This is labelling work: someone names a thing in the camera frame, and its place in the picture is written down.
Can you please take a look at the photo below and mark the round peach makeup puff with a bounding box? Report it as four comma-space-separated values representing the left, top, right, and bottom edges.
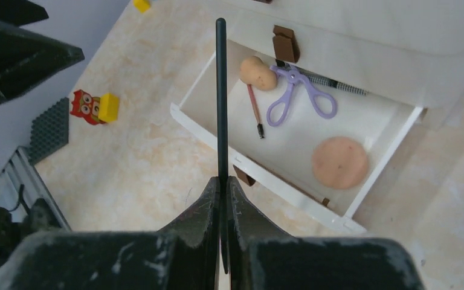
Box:
311, 137, 370, 190

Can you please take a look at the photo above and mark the dark grey building baseplate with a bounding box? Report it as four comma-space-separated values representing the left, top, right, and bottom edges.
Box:
27, 97, 69, 165

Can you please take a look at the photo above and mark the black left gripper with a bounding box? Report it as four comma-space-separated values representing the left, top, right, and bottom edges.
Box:
0, 1, 85, 105

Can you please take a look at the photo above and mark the white drawer organizer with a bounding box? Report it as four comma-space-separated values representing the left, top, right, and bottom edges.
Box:
170, 0, 464, 236

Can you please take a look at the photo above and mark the red yellow toy block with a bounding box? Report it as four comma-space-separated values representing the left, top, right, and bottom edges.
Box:
69, 89, 120, 126

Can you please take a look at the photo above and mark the tan makeup sponge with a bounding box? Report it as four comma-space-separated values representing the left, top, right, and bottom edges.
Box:
239, 56, 277, 91

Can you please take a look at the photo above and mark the thin brown brush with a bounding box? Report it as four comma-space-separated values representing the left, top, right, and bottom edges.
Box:
247, 84, 265, 139

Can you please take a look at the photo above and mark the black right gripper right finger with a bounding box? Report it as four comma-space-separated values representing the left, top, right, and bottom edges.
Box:
227, 177, 424, 289

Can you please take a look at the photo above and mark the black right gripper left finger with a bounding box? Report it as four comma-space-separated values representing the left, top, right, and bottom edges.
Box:
0, 177, 220, 289

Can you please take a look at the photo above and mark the thin black eyeliner brush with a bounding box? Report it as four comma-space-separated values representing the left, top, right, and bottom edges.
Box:
216, 18, 229, 274

